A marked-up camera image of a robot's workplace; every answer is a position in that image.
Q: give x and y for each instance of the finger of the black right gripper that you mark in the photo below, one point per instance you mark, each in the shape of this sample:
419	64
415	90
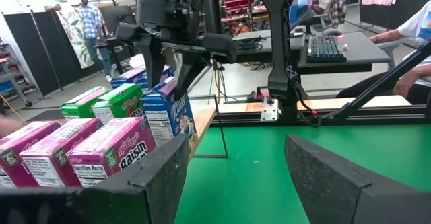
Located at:
192	72
153	62

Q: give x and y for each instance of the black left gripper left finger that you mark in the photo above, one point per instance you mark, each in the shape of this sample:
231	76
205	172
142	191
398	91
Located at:
165	170

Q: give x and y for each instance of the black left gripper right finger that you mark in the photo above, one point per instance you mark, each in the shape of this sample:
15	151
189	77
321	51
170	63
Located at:
323	183

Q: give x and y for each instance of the Frosted Flakes cereal box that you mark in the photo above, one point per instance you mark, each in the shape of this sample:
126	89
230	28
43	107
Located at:
168	116
168	72
126	77

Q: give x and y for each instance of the Apple Jacks cereal box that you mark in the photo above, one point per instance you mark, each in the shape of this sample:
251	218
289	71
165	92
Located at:
77	108
118	103

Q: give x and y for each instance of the Raisin Bran cereal box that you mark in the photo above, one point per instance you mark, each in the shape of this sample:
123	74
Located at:
111	140
74	133
27	140

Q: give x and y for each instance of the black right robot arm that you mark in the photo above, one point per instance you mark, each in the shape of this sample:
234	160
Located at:
279	49

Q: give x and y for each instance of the red storage bin rack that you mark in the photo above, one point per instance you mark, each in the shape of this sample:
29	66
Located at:
237	0

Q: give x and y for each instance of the floral patterned curtain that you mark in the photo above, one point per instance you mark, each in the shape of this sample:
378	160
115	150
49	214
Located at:
75	39

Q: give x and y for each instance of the wooden plank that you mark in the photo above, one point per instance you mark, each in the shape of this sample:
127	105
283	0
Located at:
370	101

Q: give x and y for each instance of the black computer keyboard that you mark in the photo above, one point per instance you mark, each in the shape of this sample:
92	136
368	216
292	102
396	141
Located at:
325	47

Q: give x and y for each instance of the black computer mouse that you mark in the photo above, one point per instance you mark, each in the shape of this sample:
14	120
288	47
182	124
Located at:
333	32

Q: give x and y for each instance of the black partition panel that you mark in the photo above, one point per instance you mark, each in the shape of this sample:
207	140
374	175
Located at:
33	49
377	15

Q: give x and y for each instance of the black office desk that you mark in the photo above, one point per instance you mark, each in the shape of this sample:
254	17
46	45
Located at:
363	52

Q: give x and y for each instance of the grey metal cart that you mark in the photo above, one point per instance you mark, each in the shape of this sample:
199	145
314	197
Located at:
10	74

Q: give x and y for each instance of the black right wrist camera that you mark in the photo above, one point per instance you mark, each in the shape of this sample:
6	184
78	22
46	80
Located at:
153	12

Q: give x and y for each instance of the white metal bracket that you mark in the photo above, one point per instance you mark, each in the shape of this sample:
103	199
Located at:
270	109

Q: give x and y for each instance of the black aluminium rig frame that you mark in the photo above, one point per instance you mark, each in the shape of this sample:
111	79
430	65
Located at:
370	114

